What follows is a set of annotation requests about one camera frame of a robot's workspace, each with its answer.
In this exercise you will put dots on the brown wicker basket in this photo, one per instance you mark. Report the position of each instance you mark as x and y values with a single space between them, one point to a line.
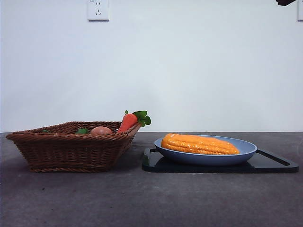
71 153

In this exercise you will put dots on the brown egg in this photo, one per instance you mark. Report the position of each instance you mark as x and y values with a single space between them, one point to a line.
101 131

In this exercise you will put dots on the white wall plate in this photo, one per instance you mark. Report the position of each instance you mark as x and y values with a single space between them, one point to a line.
300 13

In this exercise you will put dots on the yellow corn cob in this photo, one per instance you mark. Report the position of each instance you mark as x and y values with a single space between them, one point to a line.
198 144

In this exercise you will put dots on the black rectangular tray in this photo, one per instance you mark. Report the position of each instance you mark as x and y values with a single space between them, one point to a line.
267 166

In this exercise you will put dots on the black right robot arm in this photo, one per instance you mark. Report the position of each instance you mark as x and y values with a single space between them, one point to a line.
285 2

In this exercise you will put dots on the orange carrot with green leaves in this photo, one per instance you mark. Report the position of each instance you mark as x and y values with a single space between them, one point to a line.
127 123

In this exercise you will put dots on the white wall socket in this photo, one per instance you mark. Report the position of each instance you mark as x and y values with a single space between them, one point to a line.
99 11

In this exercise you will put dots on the blue round plate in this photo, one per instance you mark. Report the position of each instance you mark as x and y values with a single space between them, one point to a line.
208 159

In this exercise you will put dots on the green chili pepper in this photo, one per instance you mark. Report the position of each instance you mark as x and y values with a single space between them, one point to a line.
82 131

